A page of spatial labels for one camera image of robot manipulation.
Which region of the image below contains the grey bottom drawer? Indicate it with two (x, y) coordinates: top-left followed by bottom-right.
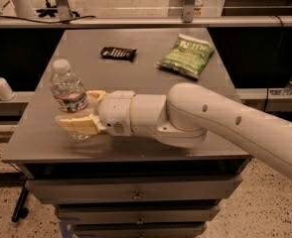
(74, 222), (207, 238)

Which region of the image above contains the grey drawer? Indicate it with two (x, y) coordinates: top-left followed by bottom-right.
(56, 200), (219, 225)
(74, 222), (207, 238)
(26, 175), (242, 204)

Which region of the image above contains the black cable on rail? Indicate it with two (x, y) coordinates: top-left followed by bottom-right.
(0, 7), (97, 25)

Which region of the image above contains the grey top drawer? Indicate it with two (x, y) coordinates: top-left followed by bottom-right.
(26, 175), (242, 204)

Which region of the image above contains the grey middle drawer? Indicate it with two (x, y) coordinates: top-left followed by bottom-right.
(56, 200), (219, 225)

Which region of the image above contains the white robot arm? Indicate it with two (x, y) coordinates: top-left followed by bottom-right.
(56, 83), (292, 180)

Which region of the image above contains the white pump dispenser bottle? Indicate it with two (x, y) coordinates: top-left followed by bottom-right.
(0, 77), (15, 101)

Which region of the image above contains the black caster leg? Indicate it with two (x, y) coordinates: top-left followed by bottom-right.
(11, 186), (29, 222)

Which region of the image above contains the dark rxbar chocolate wrapper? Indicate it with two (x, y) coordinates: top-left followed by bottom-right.
(100, 47), (137, 60)

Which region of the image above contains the clear plastic water bottle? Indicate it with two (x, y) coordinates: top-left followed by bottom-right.
(50, 59), (98, 142)

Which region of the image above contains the green chip bag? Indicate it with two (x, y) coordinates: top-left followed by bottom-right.
(157, 34), (215, 79)

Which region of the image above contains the metal frame rail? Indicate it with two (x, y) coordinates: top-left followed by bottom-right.
(0, 16), (292, 29)

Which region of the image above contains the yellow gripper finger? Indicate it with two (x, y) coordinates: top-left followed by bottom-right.
(87, 90), (107, 102)
(56, 114), (106, 135)

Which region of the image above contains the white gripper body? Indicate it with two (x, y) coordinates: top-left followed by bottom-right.
(98, 90), (135, 136)

